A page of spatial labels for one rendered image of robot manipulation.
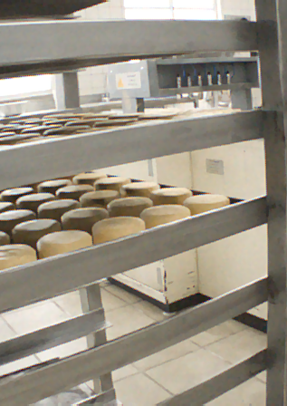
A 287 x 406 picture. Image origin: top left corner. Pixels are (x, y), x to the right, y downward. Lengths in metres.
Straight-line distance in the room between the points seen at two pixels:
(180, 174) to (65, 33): 1.97
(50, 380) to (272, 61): 0.36
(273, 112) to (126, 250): 0.20
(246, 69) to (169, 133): 2.28
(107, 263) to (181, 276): 2.03
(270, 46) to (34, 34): 0.24
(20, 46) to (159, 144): 0.15
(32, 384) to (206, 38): 0.34
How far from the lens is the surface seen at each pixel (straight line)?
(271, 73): 0.53
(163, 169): 2.29
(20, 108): 4.92
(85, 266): 0.43
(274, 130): 0.53
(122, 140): 0.43
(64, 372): 0.45
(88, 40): 0.42
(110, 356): 0.47
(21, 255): 0.45
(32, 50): 0.39
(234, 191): 2.19
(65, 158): 0.40
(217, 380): 0.58
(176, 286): 2.46
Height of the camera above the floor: 1.10
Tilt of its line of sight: 14 degrees down
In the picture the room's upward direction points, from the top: 5 degrees counter-clockwise
